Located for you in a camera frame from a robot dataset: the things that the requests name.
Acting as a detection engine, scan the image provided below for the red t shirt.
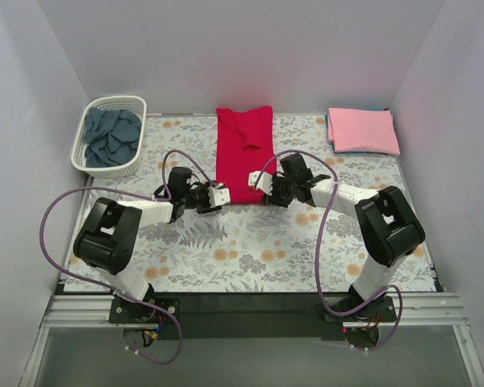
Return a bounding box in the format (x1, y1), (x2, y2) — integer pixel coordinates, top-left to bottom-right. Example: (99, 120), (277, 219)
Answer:
(215, 106), (274, 205)

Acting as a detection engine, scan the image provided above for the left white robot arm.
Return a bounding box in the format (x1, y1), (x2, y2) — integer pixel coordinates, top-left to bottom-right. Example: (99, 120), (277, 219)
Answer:
(73, 167), (230, 323)

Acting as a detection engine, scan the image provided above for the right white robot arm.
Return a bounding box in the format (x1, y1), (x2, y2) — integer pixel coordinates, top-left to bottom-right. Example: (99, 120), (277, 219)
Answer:
(248, 150), (425, 321)

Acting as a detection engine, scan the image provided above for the floral patterned table mat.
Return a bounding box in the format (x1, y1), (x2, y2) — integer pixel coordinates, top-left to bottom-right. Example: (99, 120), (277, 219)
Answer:
(63, 114), (436, 294)

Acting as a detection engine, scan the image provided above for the folded pink t shirt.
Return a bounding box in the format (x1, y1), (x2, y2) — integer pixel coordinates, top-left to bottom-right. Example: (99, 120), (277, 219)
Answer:
(326, 107), (401, 155)

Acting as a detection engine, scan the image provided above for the white plastic laundry basket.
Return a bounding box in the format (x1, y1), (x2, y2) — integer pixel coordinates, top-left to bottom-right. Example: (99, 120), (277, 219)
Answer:
(70, 95), (147, 178)

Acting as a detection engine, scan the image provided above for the dark blue-grey t shirt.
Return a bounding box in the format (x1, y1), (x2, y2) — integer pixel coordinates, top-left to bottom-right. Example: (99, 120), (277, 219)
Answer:
(83, 107), (142, 169)

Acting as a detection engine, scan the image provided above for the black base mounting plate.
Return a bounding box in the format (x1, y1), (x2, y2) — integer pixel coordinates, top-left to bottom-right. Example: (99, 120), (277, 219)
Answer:
(108, 293), (397, 341)

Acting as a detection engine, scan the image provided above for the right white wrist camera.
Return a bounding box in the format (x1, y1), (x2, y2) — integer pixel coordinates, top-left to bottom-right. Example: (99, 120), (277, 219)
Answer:
(248, 171), (273, 195)

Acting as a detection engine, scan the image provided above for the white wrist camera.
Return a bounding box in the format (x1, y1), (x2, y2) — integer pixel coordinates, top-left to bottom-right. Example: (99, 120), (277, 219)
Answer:
(248, 171), (273, 195)
(207, 184), (231, 209)

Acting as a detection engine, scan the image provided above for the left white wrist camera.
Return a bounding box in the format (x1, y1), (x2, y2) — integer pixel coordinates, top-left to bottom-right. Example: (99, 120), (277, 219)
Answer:
(207, 184), (231, 209)

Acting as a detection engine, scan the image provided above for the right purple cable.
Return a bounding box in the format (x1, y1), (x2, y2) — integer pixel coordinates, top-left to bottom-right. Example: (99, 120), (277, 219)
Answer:
(252, 149), (404, 354)

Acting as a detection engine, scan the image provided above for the purple cable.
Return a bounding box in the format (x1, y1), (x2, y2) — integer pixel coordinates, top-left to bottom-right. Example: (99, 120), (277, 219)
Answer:
(252, 149), (404, 354)
(41, 149), (227, 365)

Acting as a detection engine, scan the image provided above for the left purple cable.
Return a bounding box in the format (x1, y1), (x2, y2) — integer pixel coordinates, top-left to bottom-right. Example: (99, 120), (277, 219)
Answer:
(41, 149), (227, 365)

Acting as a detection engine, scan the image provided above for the aluminium frame rail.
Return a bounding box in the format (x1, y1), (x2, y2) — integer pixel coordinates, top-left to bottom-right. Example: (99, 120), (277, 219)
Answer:
(44, 292), (469, 327)

